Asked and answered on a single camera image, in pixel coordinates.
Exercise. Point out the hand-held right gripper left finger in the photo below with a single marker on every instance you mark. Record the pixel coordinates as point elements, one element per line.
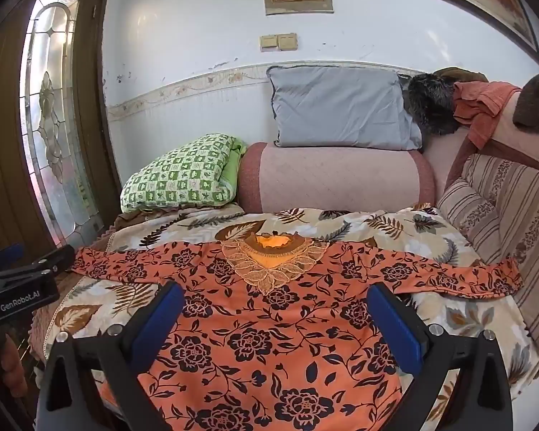
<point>161,318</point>

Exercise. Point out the wooden door with stained glass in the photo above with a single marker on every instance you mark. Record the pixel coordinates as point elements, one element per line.
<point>0,143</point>

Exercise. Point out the orange black floral shirt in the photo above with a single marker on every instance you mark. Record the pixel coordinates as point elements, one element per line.
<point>260,345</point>

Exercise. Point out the person's left hand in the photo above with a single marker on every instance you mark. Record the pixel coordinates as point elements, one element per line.
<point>11,363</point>

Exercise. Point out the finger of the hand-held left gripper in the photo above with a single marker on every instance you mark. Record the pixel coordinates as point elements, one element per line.
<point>56,258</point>
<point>6,252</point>

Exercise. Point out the pink bolster cushion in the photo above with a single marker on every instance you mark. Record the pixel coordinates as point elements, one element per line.
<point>332,179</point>

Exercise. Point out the beige wall switch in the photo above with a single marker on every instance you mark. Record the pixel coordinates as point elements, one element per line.
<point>287,41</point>
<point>268,42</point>

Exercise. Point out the leaf print blanket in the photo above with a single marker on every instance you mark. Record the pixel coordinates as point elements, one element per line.
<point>386,229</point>

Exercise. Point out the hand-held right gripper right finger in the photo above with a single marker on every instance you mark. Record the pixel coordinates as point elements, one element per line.
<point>397,327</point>

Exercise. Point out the orange towel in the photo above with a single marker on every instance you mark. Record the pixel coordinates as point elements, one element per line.
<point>480,98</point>

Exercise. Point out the green checked pillow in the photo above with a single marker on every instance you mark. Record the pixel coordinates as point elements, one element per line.
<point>184,170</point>

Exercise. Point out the striped cushion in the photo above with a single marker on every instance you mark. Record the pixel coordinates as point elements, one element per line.
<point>512,206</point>

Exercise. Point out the grey pillow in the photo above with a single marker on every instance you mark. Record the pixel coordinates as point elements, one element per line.
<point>341,107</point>

